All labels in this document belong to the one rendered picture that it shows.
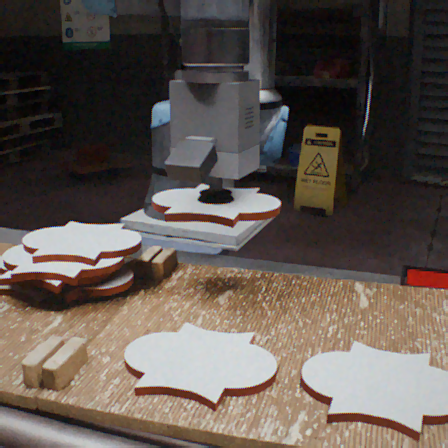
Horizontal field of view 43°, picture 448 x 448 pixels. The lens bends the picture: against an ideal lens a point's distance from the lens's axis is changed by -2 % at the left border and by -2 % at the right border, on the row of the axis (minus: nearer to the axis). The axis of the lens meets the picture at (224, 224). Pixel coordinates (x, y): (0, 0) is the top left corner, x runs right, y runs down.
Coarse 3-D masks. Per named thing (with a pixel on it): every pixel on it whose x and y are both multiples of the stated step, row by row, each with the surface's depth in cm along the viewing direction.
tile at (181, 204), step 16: (176, 192) 72; (192, 192) 72; (240, 192) 72; (256, 192) 73; (160, 208) 68; (176, 208) 66; (192, 208) 66; (208, 208) 66; (224, 208) 66; (240, 208) 66; (256, 208) 66; (272, 208) 66; (224, 224) 63
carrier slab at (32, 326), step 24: (0, 312) 68; (24, 312) 69; (48, 312) 69; (72, 312) 69; (96, 312) 69; (0, 336) 63; (24, 336) 63; (48, 336) 63; (72, 336) 63; (0, 360) 58; (0, 384) 54; (24, 384) 54
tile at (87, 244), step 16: (80, 224) 79; (112, 224) 79; (32, 240) 73; (48, 240) 73; (64, 240) 73; (80, 240) 73; (96, 240) 73; (112, 240) 73; (128, 240) 73; (32, 256) 68; (48, 256) 69; (64, 256) 69; (80, 256) 68; (96, 256) 68; (112, 256) 70
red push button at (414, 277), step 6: (408, 270) 83; (414, 270) 83; (408, 276) 81; (414, 276) 81; (420, 276) 81; (426, 276) 81; (432, 276) 80; (438, 276) 80; (444, 276) 80; (408, 282) 79; (414, 282) 79; (420, 282) 79; (426, 282) 79; (432, 282) 79; (438, 282) 79; (444, 282) 78
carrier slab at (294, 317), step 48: (144, 288) 75; (192, 288) 75; (240, 288) 75; (288, 288) 75; (336, 288) 75; (384, 288) 75; (432, 288) 75; (96, 336) 63; (288, 336) 63; (336, 336) 63; (384, 336) 63; (432, 336) 63; (96, 384) 55; (288, 384) 55; (192, 432) 49; (240, 432) 48; (288, 432) 48; (336, 432) 48; (384, 432) 48; (432, 432) 47
